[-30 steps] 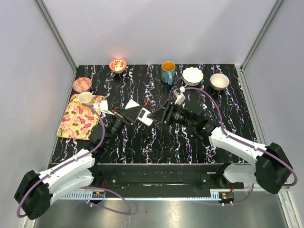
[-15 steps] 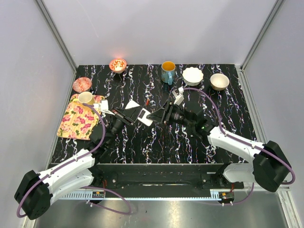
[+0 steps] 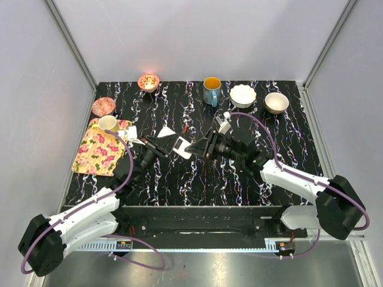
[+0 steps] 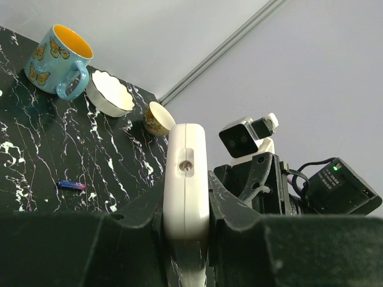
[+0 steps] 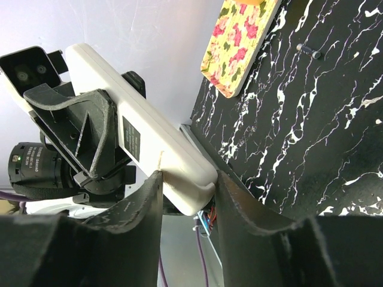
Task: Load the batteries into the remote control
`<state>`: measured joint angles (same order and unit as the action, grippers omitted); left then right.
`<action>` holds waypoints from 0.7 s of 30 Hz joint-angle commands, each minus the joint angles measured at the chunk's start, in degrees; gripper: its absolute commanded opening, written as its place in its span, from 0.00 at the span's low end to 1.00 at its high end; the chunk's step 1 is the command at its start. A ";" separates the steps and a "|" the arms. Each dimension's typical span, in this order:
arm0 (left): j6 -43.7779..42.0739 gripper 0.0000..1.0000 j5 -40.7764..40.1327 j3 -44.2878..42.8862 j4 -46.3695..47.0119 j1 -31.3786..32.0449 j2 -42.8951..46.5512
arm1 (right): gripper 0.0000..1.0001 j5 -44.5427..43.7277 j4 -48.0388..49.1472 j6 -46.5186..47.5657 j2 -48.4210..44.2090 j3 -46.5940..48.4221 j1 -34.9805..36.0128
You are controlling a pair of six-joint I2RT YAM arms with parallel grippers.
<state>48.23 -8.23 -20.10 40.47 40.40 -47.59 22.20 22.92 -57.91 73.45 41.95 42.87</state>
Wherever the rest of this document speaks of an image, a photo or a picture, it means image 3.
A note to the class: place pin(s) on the white scalloped bowl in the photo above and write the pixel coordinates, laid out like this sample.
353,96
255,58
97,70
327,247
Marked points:
242,96

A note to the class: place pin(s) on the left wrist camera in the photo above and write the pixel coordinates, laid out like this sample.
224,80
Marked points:
129,134

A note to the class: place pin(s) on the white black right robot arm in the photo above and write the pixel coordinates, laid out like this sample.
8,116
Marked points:
334,206

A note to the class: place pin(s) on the blue mug yellow inside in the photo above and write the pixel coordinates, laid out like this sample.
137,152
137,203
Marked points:
211,91

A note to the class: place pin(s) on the white red remote control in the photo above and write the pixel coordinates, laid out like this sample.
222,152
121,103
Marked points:
180,148

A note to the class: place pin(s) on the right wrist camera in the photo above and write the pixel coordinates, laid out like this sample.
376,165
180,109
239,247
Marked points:
224,125

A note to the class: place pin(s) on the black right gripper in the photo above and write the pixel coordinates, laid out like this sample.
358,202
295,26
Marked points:
198,147

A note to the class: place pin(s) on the cream round bowl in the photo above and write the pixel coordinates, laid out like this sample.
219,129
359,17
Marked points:
276,103

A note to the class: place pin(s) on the floral pink tray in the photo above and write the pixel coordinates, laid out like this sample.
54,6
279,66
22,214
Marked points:
98,152

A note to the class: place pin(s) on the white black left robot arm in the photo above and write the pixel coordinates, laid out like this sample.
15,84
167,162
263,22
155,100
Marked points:
47,241

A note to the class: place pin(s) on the black mounting base plate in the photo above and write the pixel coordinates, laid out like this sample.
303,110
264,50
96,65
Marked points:
193,228

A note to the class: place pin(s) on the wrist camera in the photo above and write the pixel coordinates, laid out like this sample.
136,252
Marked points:
224,125
129,134

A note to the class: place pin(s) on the red patterned saucer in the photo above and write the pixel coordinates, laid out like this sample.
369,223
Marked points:
103,106

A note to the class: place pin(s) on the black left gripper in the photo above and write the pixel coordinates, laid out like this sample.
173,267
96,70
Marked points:
161,146

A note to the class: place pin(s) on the red patterned small bowl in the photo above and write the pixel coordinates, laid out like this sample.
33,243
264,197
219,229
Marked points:
148,82

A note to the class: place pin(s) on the cream yellow cup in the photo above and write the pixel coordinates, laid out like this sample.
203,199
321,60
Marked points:
109,122

